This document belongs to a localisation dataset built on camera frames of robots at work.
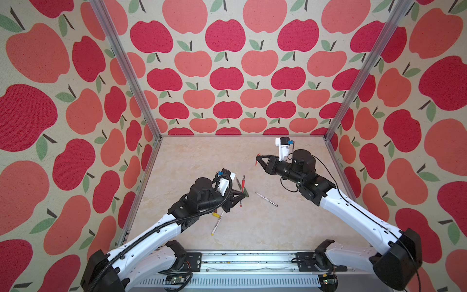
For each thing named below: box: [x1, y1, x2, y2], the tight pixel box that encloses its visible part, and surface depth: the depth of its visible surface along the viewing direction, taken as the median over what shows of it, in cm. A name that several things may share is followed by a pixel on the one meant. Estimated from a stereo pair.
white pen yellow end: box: [211, 210, 225, 237], surface depth 86 cm
